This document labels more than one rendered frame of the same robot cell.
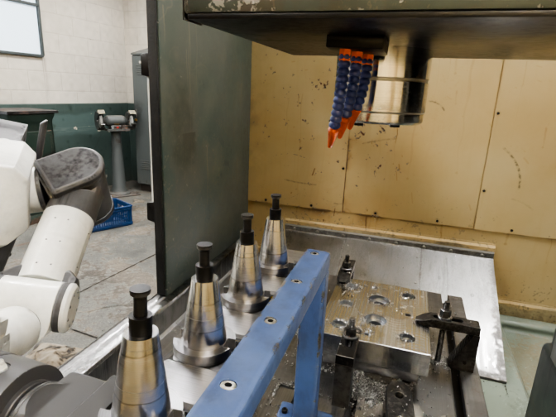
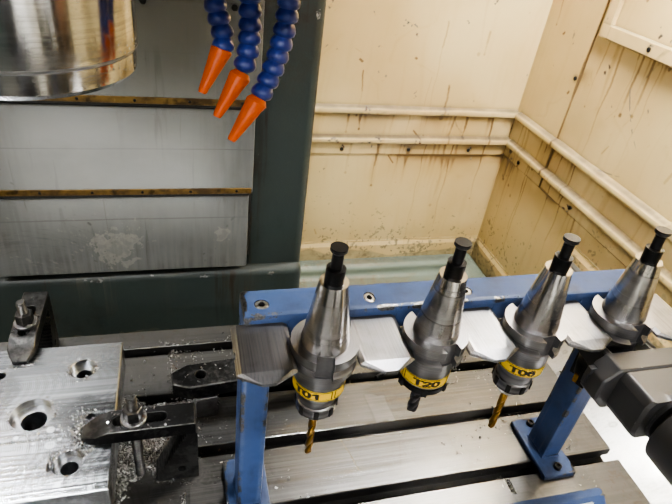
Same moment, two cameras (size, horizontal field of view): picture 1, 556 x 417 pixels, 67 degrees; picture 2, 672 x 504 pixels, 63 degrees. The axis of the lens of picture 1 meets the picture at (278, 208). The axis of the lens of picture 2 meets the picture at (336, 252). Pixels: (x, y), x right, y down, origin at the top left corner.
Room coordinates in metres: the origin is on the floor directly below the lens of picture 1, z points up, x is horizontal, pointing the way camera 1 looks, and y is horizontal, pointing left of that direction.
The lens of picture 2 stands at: (0.80, 0.30, 1.57)
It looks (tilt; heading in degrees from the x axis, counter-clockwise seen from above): 34 degrees down; 234
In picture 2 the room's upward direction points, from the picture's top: 8 degrees clockwise
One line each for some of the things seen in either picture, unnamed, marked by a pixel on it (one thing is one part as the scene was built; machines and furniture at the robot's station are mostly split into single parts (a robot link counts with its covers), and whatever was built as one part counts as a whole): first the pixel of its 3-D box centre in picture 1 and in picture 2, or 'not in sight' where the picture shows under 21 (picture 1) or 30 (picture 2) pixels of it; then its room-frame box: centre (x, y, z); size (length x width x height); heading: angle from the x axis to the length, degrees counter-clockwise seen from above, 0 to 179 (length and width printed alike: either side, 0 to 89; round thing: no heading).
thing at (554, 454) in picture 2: not in sight; (577, 381); (0.20, 0.06, 1.05); 0.10 x 0.05 x 0.30; 73
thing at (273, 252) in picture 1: (274, 239); (329, 311); (0.58, 0.00, 1.26); 0.04 x 0.04 x 0.07
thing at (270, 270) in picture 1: (272, 268); (323, 349); (0.58, 0.00, 1.21); 0.06 x 0.06 x 0.03
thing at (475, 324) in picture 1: (445, 333); (31, 338); (0.81, -0.38, 0.97); 0.13 x 0.03 x 0.15; 73
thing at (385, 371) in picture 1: (370, 359); not in sight; (0.78, -0.21, 0.92); 0.20 x 0.03 x 0.04; 73
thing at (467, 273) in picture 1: (371, 297); not in sight; (1.40, -0.36, 0.75); 0.89 x 0.67 x 0.26; 73
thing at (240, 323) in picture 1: (227, 323); (483, 335); (0.42, 0.05, 1.21); 0.07 x 0.05 x 0.01; 73
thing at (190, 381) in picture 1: (176, 383); (577, 326); (0.32, 0.08, 1.21); 0.07 x 0.05 x 0.01; 73
